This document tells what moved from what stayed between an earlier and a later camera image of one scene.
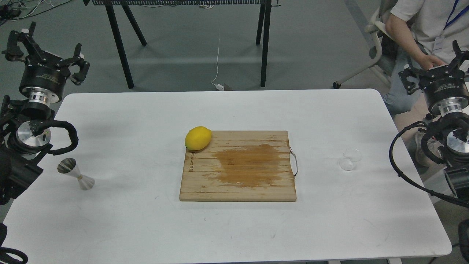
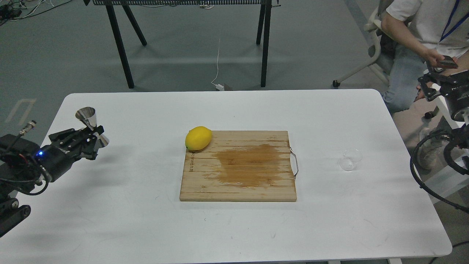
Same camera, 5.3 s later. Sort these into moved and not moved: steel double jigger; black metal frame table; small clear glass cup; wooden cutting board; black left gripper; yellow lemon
Moved: black left gripper; steel double jigger
Not moved: black metal frame table; wooden cutting board; small clear glass cup; yellow lemon
